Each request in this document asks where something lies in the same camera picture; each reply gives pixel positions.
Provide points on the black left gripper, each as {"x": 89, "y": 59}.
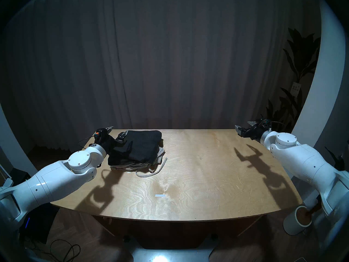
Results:
{"x": 107, "y": 142}

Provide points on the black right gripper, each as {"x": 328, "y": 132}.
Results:
{"x": 255, "y": 131}

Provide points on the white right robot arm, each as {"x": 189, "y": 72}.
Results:
{"x": 305, "y": 160}

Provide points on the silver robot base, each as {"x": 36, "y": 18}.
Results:
{"x": 169, "y": 256}

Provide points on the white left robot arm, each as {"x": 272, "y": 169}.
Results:
{"x": 54, "y": 176}

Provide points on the white plant tag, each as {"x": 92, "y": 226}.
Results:
{"x": 295, "y": 88}

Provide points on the brown pleated curtain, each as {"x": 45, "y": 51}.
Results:
{"x": 163, "y": 59}

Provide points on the tall dark leafy plant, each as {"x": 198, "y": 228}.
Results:
{"x": 300, "y": 54}

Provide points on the white cylindrical plant pot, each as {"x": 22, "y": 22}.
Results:
{"x": 293, "y": 223}

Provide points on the small white box device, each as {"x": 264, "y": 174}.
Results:
{"x": 6, "y": 182}

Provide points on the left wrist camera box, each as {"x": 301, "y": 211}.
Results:
{"x": 100, "y": 133}

